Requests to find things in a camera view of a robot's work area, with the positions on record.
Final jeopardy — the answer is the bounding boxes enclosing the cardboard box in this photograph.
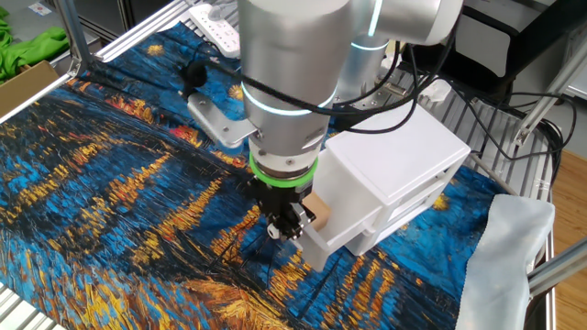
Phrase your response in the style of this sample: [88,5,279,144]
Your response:
[0,59,61,118]

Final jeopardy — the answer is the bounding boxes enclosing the black power adapter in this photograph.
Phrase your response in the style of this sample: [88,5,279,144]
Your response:
[332,112,368,133]

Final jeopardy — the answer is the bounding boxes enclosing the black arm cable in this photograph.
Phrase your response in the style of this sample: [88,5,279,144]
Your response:
[180,27,460,135]

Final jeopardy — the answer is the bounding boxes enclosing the aluminium frame strut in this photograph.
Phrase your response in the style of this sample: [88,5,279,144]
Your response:
[54,0,105,78]
[513,40,587,148]
[526,237,587,297]

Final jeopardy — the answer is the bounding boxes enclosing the wooden cube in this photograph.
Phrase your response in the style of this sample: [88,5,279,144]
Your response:
[302,192,332,233]

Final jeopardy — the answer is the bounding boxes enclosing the green cloth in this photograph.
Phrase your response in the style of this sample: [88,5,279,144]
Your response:
[0,6,70,83]

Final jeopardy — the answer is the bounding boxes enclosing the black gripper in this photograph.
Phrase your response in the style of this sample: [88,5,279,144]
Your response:
[254,178,317,242]

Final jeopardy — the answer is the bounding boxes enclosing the crumpled white tissue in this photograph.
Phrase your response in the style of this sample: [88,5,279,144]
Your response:
[419,77,453,105]

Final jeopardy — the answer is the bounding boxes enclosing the white plastic box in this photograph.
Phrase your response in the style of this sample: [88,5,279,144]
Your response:
[267,148,384,273]

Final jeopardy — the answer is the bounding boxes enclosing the black office chair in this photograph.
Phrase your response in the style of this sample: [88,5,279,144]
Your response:
[403,0,587,105]

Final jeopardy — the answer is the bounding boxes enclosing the white plastic drawer cabinet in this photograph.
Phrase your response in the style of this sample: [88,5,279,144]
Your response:
[322,100,472,257]

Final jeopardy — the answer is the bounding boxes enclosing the white power strip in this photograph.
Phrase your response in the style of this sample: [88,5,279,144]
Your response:
[188,3,242,60]

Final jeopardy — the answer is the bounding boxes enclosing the black table cables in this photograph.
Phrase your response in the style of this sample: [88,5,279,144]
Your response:
[403,68,579,161]

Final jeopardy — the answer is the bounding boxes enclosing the light grey cloth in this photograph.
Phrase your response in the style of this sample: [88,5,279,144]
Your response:
[455,193,557,330]

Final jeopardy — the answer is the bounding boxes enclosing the white closed drawer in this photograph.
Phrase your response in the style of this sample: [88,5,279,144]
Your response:
[346,182,449,257]

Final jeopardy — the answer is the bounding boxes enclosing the starry night painted tablecloth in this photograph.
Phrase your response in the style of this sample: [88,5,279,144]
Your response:
[0,22,505,330]

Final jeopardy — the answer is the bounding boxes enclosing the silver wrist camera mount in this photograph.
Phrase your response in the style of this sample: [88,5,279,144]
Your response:
[186,91,259,149]

